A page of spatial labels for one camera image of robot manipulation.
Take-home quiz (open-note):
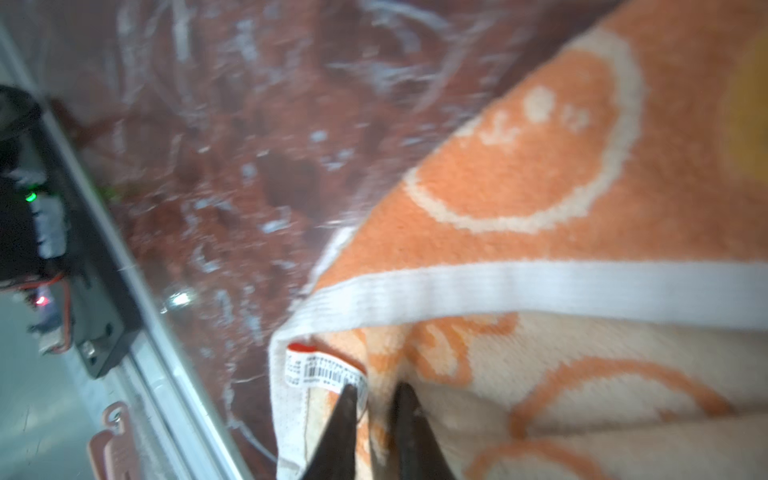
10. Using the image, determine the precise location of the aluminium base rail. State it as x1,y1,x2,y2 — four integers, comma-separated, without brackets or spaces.
1,30,252,479

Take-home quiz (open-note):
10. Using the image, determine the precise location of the orange rabbit pattern towel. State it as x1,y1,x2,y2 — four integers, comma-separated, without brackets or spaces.
269,1,767,479

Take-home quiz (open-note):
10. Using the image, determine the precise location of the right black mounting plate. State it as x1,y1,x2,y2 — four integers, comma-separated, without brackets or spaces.
27,124,143,378

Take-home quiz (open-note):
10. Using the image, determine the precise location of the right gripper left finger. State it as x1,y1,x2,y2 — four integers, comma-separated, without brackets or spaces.
301,384,358,480

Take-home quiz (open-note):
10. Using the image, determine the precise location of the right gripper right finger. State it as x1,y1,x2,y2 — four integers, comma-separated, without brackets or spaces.
390,382,456,480

